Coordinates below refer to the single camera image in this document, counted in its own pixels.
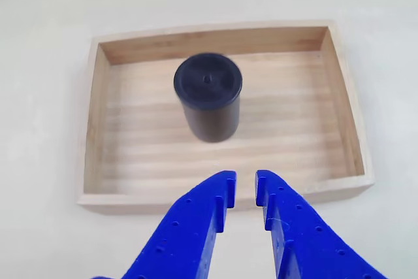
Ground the black plastic cylinder canister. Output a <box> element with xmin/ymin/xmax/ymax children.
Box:
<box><xmin>172</xmin><ymin>52</ymin><xmax>243</xmax><ymax>144</ymax></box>

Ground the shallow wooden box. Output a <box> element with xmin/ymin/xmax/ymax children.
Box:
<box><xmin>76</xmin><ymin>19</ymin><xmax>375</xmax><ymax>216</ymax></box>

